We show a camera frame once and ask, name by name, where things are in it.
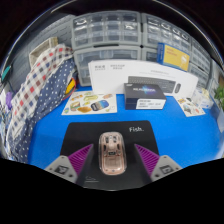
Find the white plastic crate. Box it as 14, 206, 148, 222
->
28, 36, 60, 67

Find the transparent pink computer mouse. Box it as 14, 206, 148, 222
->
98, 131, 127, 176

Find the white keyboard box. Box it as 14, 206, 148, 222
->
87, 58, 199, 99

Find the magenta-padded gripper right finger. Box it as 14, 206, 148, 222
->
133, 143, 184, 184

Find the yellow card box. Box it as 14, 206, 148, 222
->
156, 42, 191, 72

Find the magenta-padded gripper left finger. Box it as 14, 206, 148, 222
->
44, 143, 96, 185

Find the small black box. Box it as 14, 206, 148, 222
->
123, 82, 167, 111

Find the small yellow object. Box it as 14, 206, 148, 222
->
65, 77, 76, 97

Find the small purple object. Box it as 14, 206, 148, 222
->
5, 91, 14, 110

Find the small teal object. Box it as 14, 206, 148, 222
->
1, 64, 13, 83

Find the red and blue checkered cloth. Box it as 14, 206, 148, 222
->
5, 44, 74, 148

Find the navy polka dot cloth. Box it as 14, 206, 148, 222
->
12, 59, 77, 165

